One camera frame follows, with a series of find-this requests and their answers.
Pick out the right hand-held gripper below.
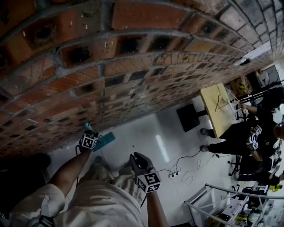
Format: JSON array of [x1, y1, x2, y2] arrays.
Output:
[[129, 152, 162, 194]]

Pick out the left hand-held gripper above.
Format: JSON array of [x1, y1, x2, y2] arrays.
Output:
[[76, 129, 99, 153]]

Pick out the teal mop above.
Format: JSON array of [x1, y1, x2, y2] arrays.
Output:
[[83, 122, 117, 153]]

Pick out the person's right forearm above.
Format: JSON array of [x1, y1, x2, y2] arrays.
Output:
[[145, 192, 169, 227]]

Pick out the person's left forearm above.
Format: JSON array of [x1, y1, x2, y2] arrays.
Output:
[[47, 148, 91, 200]]

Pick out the person's beige trousers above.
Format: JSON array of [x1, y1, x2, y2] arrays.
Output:
[[77, 163, 147, 200]]

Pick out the person's beige shirt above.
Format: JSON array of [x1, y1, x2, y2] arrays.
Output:
[[8, 179, 145, 227]]

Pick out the black table base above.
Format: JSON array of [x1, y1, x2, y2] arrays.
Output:
[[176, 104, 207, 133]]

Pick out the grey metal railing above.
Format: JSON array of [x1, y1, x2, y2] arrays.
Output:
[[184, 183, 284, 227]]

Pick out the black wheeled cart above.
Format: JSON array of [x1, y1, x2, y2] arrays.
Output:
[[0, 153, 52, 191]]

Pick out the yellow wooden table top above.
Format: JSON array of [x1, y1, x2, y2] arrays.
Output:
[[199, 83, 236, 138]]

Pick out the black office chair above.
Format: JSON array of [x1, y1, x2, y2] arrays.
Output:
[[228, 154, 245, 178]]

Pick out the brown cardboard box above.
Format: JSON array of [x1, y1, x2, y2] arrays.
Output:
[[229, 76, 253, 94]]

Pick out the large white paper sheet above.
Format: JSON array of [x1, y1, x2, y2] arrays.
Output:
[[243, 41, 274, 61]]

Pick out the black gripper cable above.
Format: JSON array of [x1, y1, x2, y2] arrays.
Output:
[[138, 192, 149, 208]]

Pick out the black floor cable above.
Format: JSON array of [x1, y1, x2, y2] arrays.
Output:
[[155, 153, 221, 185]]

